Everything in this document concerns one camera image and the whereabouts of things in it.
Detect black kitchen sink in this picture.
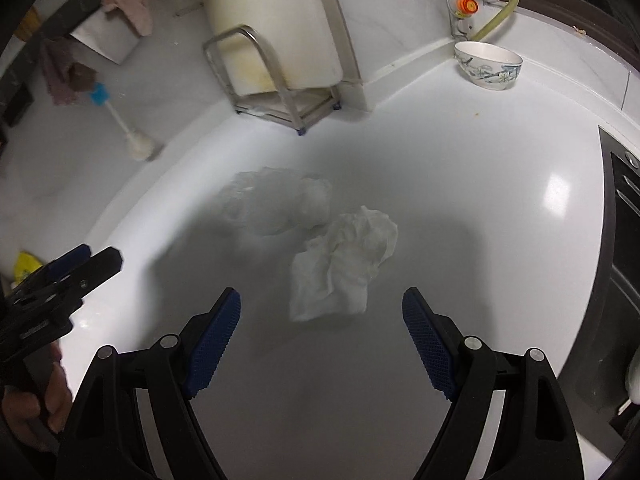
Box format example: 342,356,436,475
559,129,639,458

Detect person's left hand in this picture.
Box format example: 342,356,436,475
1,341,73,452

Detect yellow detergent pouch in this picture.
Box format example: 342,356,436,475
13,252,43,285

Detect crumpled white tissue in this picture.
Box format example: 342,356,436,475
288,206,399,323

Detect crumpled clear plastic bag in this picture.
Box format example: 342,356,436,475
215,167,332,236

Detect mauve hanging cloth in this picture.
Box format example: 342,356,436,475
40,38,96,106

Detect steel cleaver blade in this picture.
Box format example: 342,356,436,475
70,8,140,65

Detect yellow hanging scrubber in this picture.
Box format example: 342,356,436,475
13,6,42,42

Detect steel cutting board rack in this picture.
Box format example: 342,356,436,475
202,25,342,136

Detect white floral ceramic bowl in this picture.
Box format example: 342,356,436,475
454,41,523,90

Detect white cutting board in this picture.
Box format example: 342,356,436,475
203,0,343,90

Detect blue handled bottle brush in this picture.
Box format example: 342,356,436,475
90,82,157,162

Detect black wall rail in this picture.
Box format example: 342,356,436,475
1,0,101,115

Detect beige gas hose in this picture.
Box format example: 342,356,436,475
472,0,522,42

